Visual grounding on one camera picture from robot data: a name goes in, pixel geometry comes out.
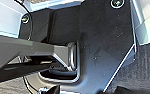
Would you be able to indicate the grey robot torso limb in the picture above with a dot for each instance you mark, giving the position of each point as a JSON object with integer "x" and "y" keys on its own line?
{"x": 21, "y": 53}

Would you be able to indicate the silver base screw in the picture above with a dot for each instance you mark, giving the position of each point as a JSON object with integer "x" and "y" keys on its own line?
{"x": 25, "y": 19}
{"x": 117, "y": 3}

